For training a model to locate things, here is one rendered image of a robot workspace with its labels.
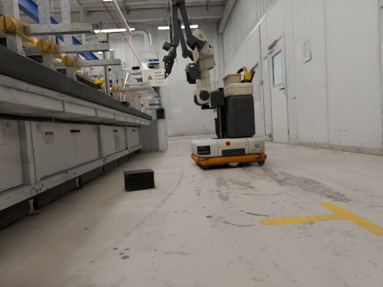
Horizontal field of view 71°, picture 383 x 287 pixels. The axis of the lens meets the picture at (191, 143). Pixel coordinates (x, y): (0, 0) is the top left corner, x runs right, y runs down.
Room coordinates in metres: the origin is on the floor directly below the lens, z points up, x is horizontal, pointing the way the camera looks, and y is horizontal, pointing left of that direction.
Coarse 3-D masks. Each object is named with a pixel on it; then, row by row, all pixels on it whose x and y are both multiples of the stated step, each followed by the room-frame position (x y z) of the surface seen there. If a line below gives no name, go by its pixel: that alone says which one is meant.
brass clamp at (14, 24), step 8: (8, 16) 0.95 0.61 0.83; (0, 24) 0.95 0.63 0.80; (8, 24) 0.95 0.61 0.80; (16, 24) 0.96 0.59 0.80; (24, 24) 1.02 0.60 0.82; (8, 32) 0.97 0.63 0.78; (16, 32) 0.98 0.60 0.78; (24, 32) 1.02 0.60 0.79; (24, 40) 1.06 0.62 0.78; (32, 40) 1.07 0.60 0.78
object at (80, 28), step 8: (48, 24) 1.02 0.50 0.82; (56, 24) 1.02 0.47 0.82; (64, 24) 1.02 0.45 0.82; (72, 24) 1.03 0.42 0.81; (80, 24) 1.03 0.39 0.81; (88, 24) 1.03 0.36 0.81; (0, 32) 1.02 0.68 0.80; (32, 32) 1.02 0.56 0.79; (40, 32) 1.02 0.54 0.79; (48, 32) 1.02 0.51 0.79; (56, 32) 1.03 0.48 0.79; (64, 32) 1.03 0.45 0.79; (72, 32) 1.04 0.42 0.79; (80, 32) 1.04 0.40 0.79; (88, 32) 1.05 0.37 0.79
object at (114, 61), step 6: (84, 60) 1.52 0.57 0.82; (90, 60) 1.52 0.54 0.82; (96, 60) 1.52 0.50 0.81; (102, 60) 1.52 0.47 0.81; (108, 60) 1.52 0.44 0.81; (114, 60) 1.53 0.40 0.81; (120, 60) 1.54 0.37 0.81; (60, 66) 1.52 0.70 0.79; (78, 66) 1.52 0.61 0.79; (84, 66) 1.53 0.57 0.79; (90, 66) 1.54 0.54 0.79; (96, 66) 1.55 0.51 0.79
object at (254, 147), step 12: (192, 144) 2.94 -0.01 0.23; (204, 144) 2.50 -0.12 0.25; (216, 144) 2.51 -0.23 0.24; (228, 144) 2.52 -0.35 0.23; (240, 144) 2.54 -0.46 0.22; (252, 144) 2.55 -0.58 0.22; (264, 144) 2.59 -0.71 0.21; (192, 156) 2.97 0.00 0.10; (204, 156) 2.50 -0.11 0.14; (216, 156) 2.51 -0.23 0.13; (228, 156) 2.53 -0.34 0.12; (240, 156) 2.54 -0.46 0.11; (252, 156) 2.55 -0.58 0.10; (264, 156) 2.56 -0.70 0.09
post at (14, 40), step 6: (6, 0) 0.98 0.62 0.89; (12, 0) 0.98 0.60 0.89; (6, 6) 0.98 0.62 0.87; (12, 6) 0.98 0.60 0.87; (6, 12) 0.97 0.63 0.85; (12, 12) 0.98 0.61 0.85; (18, 12) 1.01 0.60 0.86; (18, 18) 1.00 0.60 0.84; (6, 36) 0.97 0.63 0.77; (12, 36) 0.98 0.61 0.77; (18, 36) 0.99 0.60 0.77; (12, 42) 0.98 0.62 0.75; (18, 42) 0.99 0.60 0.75; (18, 48) 0.98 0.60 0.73
